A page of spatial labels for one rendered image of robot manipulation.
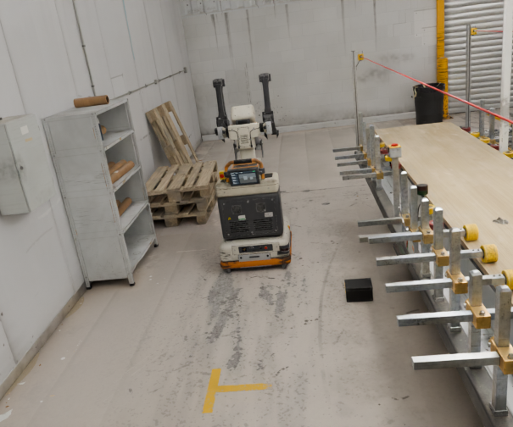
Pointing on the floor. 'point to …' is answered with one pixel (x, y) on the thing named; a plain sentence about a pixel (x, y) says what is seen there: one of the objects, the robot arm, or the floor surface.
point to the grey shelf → (132, 225)
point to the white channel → (506, 74)
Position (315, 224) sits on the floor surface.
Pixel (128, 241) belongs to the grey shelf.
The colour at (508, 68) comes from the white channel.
